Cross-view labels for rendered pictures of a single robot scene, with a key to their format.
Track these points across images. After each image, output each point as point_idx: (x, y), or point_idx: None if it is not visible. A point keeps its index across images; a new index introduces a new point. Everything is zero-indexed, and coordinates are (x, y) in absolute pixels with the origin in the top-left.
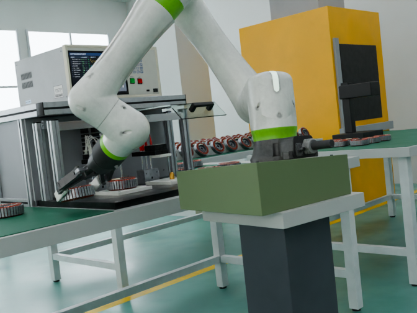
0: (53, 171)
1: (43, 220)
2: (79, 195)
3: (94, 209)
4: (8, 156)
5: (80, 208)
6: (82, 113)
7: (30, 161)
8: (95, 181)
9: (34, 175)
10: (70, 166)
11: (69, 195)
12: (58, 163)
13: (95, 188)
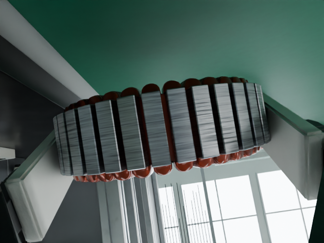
0: (126, 213)
1: (321, 15)
2: (209, 97)
3: (49, 59)
4: (154, 227)
5: (86, 92)
6: None
7: (146, 226)
8: (48, 200)
9: (137, 197)
10: (55, 217)
11: (257, 107)
12: (117, 240)
13: (49, 155)
